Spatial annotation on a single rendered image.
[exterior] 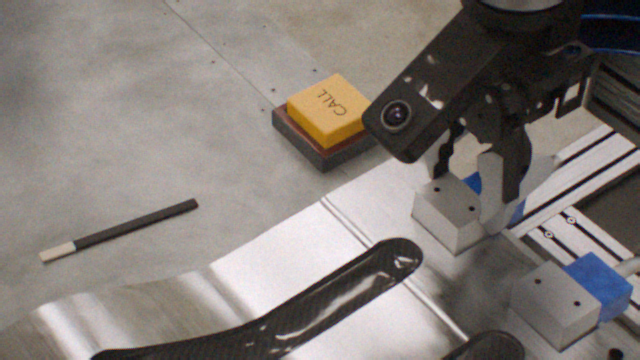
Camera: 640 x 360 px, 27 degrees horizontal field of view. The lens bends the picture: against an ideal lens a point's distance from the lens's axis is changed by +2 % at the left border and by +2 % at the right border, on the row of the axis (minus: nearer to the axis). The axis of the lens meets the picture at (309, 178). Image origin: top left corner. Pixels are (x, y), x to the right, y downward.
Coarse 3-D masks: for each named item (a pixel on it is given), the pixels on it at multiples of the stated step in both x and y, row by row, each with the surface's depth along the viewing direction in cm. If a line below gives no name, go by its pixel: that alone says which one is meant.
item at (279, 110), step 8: (280, 112) 119; (288, 120) 118; (296, 128) 118; (304, 136) 117; (352, 136) 117; (360, 136) 117; (312, 144) 116; (344, 144) 116; (320, 152) 116; (328, 152) 116
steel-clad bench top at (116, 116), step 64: (0, 0) 133; (64, 0) 133; (128, 0) 133; (192, 0) 133; (0, 64) 126; (64, 64) 126; (128, 64) 126; (192, 64) 127; (256, 64) 127; (0, 128) 120; (64, 128) 120; (128, 128) 120; (192, 128) 121; (256, 128) 121; (0, 192) 115; (64, 192) 115; (128, 192) 115; (192, 192) 115; (256, 192) 115; (320, 192) 115; (0, 256) 110; (64, 256) 110; (128, 256) 110; (192, 256) 110; (0, 320) 105
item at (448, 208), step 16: (560, 160) 105; (448, 176) 100; (480, 176) 102; (416, 192) 99; (432, 192) 99; (448, 192) 99; (464, 192) 99; (416, 208) 100; (432, 208) 98; (448, 208) 98; (464, 208) 98; (480, 208) 98; (432, 224) 99; (448, 224) 97; (464, 224) 97; (480, 224) 98; (448, 240) 98; (464, 240) 98; (480, 240) 100
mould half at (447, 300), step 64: (384, 192) 103; (256, 256) 99; (320, 256) 99; (448, 256) 99; (512, 256) 99; (64, 320) 88; (128, 320) 90; (192, 320) 93; (384, 320) 95; (448, 320) 95; (512, 320) 95
